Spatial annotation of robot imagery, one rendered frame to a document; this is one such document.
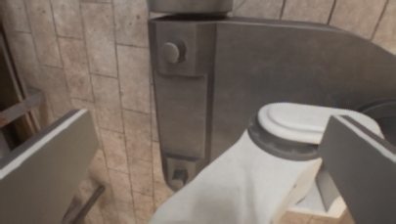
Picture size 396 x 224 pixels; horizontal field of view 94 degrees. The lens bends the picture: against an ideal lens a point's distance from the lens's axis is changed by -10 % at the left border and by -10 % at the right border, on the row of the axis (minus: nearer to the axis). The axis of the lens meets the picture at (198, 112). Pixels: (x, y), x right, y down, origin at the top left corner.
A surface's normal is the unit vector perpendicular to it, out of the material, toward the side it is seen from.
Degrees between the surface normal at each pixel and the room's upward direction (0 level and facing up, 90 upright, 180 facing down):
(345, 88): 0
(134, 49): 0
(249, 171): 90
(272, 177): 90
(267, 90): 0
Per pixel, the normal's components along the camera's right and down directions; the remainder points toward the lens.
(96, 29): -0.22, 0.48
